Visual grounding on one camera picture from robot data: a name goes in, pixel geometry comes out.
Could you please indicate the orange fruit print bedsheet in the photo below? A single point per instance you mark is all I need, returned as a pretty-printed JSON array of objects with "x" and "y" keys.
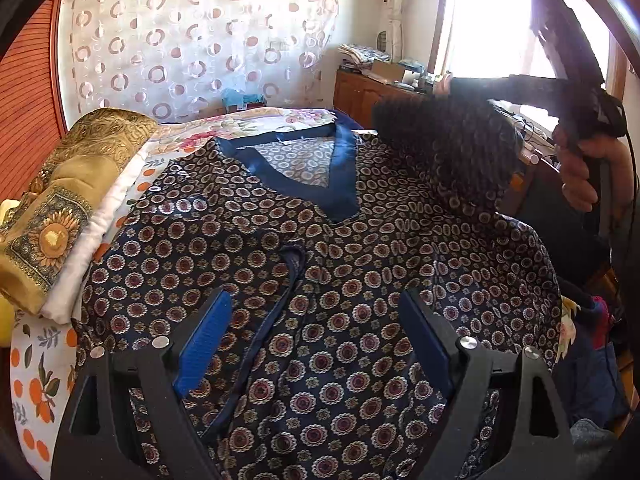
[{"x": 35, "y": 360}]

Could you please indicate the navy medallion print shirt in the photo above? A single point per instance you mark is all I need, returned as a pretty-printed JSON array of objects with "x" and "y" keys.
[{"x": 325, "y": 260}]

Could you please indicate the person's right hand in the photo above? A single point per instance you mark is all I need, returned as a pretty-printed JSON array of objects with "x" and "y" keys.
[{"x": 575, "y": 180}]

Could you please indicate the person's grey trousers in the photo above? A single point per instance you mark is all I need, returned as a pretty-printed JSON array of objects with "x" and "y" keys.
[{"x": 592, "y": 440}]

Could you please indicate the brown wooden cabinet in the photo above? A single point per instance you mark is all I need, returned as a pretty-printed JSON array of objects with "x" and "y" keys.
[{"x": 360, "y": 95}]

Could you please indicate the pastel floral blanket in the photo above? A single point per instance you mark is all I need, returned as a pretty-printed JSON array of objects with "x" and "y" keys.
[{"x": 240, "y": 125}]

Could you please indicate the gold sunflower folded blanket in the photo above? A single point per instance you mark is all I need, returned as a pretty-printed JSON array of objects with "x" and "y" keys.
[{"x": 65, "y": 200}]

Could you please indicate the stack of folded cloths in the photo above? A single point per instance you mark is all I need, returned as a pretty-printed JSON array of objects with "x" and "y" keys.
[{"x": 362, "y": 55}]

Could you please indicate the pale window curtain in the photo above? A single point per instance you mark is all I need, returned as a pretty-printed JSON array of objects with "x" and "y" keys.
[{"x": 398, "y": 10}]

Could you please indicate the clutter of small items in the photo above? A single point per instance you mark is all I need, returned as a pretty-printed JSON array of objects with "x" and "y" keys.
[{"x": 422, "y": 77}]

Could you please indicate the window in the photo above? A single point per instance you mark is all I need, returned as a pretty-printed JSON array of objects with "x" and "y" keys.
[{"x": 490, "y": 25}]

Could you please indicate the yellow soft object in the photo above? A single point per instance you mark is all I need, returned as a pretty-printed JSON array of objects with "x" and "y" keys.
[{"x": 5, "y": 320}]

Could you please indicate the cardboard box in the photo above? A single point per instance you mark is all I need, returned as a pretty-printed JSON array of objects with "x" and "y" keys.
[{"x": 387, "y": 71}]

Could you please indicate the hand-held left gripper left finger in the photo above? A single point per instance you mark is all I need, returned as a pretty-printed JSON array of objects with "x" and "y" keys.
[{"x": 204, "y": 342}]

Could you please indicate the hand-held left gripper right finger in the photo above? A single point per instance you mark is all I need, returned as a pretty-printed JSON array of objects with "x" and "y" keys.
[{"x": 426, "y": 336}]

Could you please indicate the person's right forearm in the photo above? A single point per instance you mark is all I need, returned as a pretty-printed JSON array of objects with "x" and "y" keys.
[{"x": 450, "y": 145}]

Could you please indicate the white folded quilt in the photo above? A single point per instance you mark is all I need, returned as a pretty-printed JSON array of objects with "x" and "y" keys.
[{"x": 95, "y": 240}]

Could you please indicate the black garment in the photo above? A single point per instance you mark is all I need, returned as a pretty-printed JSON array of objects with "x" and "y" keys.
[{"x": 555, "y": 225}]

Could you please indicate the small blue object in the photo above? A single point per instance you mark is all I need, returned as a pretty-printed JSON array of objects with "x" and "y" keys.
[{"x": 235, "y": 99}]

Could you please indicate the circle pattern sheer curtain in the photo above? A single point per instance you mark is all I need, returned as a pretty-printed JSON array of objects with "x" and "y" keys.
[{"x": 200, "y": 35}]

